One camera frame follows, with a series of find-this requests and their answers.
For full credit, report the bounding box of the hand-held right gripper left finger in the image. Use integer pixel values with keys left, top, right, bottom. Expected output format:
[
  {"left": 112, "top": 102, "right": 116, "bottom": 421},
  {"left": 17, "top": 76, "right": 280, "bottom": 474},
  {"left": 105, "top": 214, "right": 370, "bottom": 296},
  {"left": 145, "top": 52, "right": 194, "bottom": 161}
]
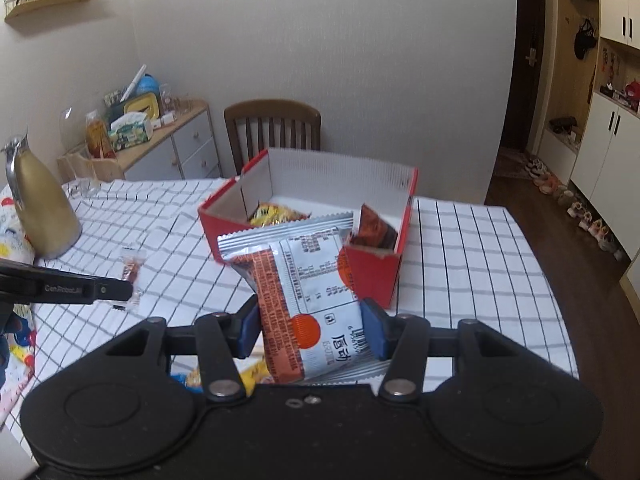
[{"left": 102, "top": 296, "right": 261, "bottom": 403}]

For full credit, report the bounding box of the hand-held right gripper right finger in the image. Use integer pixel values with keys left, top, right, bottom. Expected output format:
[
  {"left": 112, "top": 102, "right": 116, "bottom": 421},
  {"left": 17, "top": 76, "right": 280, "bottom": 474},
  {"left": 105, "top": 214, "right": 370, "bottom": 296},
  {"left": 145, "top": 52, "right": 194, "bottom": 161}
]
[{"left": 360, "top": 297, "right": 546, "bottom": 403}]

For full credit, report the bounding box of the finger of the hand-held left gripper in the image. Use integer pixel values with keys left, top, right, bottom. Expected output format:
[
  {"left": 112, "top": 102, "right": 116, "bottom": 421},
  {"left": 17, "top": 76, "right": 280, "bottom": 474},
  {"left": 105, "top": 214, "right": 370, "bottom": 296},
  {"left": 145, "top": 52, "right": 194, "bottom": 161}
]
[
  {"left": 0, "top": 259, "right": 133, "bottom": 289},
  {"left": 95, "top": 281, "right": 136, "bottom": 311}
]

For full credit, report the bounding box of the small clear brown snack packet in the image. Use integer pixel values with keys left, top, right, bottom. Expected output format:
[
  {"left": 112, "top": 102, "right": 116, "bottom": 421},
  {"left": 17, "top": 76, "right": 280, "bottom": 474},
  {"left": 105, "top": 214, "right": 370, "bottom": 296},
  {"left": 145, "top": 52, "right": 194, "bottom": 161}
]
[{"left": 120, "top": 247, "right": 146, "bottom": 306}]

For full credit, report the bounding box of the small yellow snack packet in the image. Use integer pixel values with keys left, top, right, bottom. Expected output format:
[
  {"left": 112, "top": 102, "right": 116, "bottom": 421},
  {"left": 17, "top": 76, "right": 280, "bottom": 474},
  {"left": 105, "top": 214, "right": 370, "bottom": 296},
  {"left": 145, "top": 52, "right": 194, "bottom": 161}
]
[{"left": 239, "top": 360, "right": 271, "bottom": 386}]

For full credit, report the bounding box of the red cardboard box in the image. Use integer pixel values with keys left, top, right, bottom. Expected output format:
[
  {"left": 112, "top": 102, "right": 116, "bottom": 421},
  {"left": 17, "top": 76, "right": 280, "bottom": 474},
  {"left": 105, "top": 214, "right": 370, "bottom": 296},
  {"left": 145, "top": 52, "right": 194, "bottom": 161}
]
[{"left": 197, "top": 147, "right": 420, "bottom": 311}]

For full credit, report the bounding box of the white orange biscuit packet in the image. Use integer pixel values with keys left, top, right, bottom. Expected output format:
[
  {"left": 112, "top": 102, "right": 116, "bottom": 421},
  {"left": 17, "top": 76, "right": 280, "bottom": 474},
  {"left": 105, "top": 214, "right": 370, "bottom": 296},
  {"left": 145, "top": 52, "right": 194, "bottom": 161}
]
[{"left": 217, "top": 211, "right": 388, "bottom": 386}]

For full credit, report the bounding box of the dark red snack bag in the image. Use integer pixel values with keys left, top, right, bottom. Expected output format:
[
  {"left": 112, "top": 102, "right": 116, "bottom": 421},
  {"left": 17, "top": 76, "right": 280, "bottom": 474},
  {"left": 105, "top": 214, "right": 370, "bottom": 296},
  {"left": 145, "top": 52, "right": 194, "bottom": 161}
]
[{"left": 348, "top": 203, "right": 399, "bottom": 251}]

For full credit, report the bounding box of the red yellow chips bag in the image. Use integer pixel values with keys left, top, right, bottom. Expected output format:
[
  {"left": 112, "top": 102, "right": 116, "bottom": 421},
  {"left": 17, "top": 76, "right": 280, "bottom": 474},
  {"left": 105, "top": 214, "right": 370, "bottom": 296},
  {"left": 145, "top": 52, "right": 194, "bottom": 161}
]
[{"left": 248, "top": 201, "right": 311, "bottom": 228}]

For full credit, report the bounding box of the gold thermos jug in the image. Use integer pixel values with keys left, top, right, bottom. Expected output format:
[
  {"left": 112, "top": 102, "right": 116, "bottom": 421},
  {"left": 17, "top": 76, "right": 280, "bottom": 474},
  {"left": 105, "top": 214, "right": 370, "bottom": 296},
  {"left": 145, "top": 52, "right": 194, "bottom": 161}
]
[{"left": 1, "top": 135, "right": 83, "bottom": 260}]

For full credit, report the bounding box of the colourful printed cloth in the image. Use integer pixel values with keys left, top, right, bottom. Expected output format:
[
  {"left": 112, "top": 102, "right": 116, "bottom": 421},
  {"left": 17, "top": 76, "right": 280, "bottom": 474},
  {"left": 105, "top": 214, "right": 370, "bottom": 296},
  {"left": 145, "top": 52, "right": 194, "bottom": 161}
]
[{"left": 0, "top": 195, "right": 38, "bottom": 416}]

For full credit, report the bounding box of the clear drinking glass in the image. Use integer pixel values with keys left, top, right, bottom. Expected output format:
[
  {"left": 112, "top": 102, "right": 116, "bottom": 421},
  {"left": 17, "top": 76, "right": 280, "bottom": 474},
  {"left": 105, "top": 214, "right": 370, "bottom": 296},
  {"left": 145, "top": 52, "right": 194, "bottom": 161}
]
[{"left": 75, "top": 172, "right": 101, "bottom": 198}]

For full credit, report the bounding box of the light wooden rack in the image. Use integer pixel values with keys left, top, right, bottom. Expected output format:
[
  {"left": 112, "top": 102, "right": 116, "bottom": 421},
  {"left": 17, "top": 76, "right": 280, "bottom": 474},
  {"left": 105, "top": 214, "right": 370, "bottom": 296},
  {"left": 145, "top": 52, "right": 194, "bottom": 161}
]
[{"left": 57, "top": 152, "right": 121, "bottom": 183}]

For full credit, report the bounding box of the white black checked tablecloth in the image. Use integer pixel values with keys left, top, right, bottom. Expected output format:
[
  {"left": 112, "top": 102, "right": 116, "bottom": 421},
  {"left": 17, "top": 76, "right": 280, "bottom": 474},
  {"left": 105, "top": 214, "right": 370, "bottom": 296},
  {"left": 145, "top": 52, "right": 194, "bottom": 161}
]
[{"left": 0, "top": 177, "right": 581, "bottom": 431}]

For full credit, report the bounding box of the orange drink bottle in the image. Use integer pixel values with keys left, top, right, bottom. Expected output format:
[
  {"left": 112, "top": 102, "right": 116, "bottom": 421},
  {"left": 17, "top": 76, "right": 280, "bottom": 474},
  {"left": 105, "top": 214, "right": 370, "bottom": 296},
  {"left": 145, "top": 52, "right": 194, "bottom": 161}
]
[{"left": 85, "top": 110, "right": 117, "bottom": 158}]

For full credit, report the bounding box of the green tissue pack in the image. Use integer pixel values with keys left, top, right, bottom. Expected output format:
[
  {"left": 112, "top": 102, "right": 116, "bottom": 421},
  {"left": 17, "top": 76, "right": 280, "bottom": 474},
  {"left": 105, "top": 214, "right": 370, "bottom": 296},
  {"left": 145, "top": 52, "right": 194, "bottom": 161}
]
[{"left": 107, "top": 114, "right": 153, "bottom": 152}]

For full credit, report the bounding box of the grey drawer side cabinet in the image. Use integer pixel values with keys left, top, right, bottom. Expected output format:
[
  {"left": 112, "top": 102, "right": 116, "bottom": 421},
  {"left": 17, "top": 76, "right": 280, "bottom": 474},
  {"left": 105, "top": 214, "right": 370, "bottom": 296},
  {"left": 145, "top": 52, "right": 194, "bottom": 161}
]
[{"left": 115, "top": 99, "right": 223, "bottom": 181}]

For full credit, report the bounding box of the yellow black container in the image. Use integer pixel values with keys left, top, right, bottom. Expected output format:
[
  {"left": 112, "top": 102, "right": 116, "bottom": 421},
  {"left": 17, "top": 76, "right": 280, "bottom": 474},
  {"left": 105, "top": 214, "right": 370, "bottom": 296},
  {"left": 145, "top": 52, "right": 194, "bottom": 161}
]
[{"left": 122, "top": 92, "right": 162, "bottom": 122}]

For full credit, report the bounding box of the white tube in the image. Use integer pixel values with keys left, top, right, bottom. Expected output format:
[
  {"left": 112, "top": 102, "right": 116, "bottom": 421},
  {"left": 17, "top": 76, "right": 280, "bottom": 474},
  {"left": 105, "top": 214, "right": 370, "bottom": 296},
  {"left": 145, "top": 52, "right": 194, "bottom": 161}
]
[{"left": 120, "top": 64, "right": 147, "bottom": 101}]

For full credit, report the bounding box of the brown wooden chair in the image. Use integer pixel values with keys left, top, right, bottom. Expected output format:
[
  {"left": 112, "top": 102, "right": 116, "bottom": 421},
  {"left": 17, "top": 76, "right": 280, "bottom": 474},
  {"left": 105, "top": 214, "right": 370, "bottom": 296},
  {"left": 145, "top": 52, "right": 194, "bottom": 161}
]
[{"left": 223, "top": 99, "right": 322, "bottom": 176}]

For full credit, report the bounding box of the row of shoes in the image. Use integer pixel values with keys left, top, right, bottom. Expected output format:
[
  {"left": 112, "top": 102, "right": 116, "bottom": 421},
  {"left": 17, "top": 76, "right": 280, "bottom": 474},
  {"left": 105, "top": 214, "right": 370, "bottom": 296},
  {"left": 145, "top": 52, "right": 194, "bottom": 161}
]
[{"left": 522, "top": 157, "right": 626, "bottom": 261}]

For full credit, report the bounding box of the dark brown door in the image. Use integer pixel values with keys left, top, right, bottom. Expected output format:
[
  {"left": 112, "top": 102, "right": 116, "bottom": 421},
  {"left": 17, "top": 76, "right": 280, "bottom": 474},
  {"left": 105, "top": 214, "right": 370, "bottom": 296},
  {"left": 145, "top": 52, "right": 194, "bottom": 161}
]
[{"left": 500, "top": 0, "right": 548, "bottom": 153}]

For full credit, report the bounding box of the black hanging bag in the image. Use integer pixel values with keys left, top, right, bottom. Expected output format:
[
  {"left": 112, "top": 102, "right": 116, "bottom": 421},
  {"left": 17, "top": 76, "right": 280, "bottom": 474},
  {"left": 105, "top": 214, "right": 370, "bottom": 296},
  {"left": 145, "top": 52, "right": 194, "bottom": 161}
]
[{"left": 574, "top": 19, "right": 598, "bottom": 61}]

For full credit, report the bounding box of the white cupboard wall unit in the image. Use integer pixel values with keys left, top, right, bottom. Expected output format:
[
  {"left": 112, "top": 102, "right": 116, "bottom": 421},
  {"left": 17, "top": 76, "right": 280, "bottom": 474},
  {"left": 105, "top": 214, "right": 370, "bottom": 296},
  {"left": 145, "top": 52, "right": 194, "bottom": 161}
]
[{"left": 542, "top": 0, "right": 640, "bottom": 306}]

